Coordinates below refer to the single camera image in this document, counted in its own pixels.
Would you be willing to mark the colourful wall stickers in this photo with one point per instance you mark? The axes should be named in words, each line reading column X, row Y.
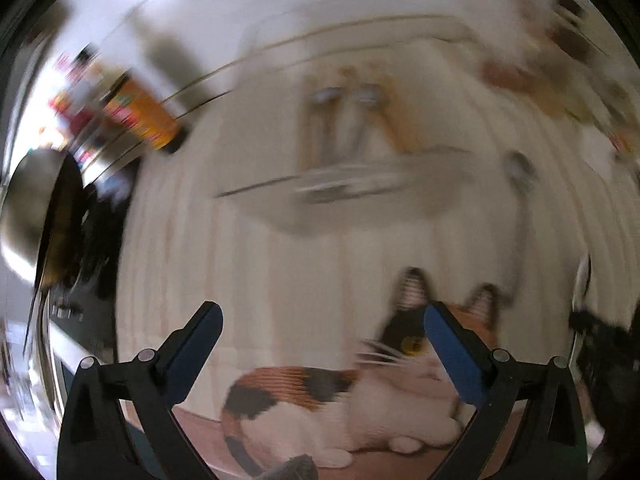
column 75, row 85

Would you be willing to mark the white paper packet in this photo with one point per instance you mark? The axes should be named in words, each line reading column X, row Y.
column 600, row 155

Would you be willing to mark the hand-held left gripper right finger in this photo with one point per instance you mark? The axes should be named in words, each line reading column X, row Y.
column 452, row 355

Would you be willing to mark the metal spoon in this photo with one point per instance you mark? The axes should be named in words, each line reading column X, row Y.
column 581, row 280
column 367, row 95
column 326, row 96
column 520, row 167

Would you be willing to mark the clear plastic container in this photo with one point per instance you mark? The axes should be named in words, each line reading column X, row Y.
column 350, row 195

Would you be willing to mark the small colourful box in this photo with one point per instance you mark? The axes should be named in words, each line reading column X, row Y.
column 625, row 140

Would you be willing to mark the dark sauce bottle orange label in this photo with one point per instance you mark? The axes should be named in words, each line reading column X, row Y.
column 145, row 115

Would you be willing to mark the steel wok lid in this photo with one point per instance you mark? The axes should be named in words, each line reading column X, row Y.
column 30, row 205

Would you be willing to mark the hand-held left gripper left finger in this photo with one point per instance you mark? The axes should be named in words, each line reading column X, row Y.
column 192, row 350

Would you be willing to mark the black gas stove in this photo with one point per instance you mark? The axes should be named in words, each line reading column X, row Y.
column 95, row 270

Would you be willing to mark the cat print table mat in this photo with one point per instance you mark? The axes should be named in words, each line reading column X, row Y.
column 250, row 270

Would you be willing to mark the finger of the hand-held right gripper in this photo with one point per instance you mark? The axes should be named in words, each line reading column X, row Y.
column 595, row 324
column 612, row 380

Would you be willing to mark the wooden chopstick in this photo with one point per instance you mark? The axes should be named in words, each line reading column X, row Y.
column 397, row 117
column 310, row 125

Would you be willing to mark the blue kitchen cabinet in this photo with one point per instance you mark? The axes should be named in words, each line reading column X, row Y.
column 146, row 452

